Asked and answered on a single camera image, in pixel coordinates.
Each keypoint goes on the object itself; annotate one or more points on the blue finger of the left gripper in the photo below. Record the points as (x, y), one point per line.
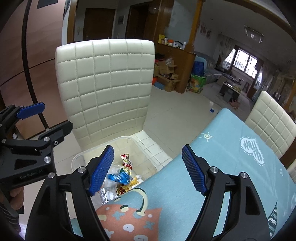
(28, 111)
(57, 133)

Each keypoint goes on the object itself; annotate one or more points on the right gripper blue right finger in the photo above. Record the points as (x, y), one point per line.
(196, 169)

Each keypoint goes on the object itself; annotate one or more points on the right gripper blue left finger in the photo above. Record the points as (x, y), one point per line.
(98, 168)

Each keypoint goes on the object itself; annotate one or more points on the red yellow snack wrapper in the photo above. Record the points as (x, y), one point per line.
(126, 164)

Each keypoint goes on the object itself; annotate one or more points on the blue foil wrapper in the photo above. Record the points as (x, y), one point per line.
(122, 178)

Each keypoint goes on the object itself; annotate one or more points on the silver foil wrapper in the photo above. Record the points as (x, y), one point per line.
(107, 195)

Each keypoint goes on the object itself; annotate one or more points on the living room window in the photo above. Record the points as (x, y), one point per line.
(243, 61)

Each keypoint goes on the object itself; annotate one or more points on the person's left hand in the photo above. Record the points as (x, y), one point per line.
(17, 196)

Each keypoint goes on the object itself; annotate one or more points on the clear plastic bin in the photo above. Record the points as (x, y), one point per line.
(141, 162)

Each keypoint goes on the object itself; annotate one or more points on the light blue patterned tablecloth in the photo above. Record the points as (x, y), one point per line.
(250, 195)

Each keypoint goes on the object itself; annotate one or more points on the cream quilted leather chair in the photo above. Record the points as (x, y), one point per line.
(105, 88)

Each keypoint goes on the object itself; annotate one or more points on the colourful shopping bag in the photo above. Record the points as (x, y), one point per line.
(196, 83)

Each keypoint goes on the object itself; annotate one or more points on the brown refrigerator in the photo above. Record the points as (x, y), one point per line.
(31, 31)

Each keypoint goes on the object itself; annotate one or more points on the dark coffee table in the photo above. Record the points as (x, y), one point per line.
(232, 90)

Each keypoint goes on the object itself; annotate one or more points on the cardboard boxes pile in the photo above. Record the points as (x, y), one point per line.
(165, 76)

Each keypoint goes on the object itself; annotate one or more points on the grey sofa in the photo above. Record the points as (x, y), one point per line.
(210, 71)

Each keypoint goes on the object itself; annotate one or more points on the ceiling light fixture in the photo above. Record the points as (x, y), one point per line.
(253, 34)

